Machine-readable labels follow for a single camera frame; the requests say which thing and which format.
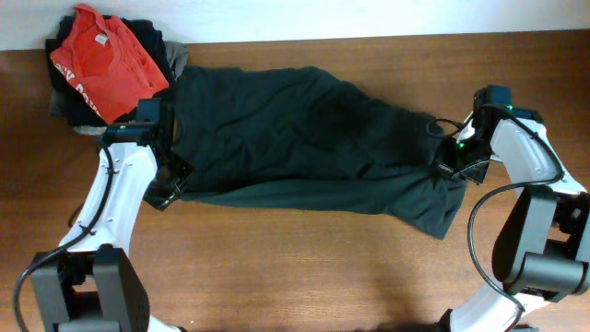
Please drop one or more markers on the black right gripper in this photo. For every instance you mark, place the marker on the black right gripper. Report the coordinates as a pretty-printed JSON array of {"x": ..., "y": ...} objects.
[{"x": 443, "y": 163}]

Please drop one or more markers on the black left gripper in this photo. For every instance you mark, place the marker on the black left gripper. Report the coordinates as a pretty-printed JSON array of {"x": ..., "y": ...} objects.
[{"x": 160, "y": 200}]

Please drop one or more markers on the dark green t-shirt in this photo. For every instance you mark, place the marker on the dark green t-shirt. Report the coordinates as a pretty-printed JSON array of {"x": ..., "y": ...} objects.
[{"x": 302, "y": 138}]

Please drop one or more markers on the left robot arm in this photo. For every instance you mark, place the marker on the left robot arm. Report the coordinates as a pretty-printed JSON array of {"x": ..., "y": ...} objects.
[{"x": 88, "y": 283}]

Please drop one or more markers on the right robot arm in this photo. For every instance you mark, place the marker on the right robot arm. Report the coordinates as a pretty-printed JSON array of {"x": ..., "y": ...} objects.
[{"x": 541, "y": 254}]

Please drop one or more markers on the navy folded garment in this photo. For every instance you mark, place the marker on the navy folded garment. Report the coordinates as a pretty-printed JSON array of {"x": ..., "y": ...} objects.
[{"x": 77, "y": 113}]

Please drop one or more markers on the grey folded garment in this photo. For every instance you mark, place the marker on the grey folded garment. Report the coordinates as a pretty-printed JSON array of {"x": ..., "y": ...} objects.
[{"x": 176, "y": 56}]

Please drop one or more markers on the orange folded t-shirt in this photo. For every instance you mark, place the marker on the orange folded t-shirt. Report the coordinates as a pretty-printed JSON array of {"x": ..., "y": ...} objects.
[{"x": 106, "y": 64}]

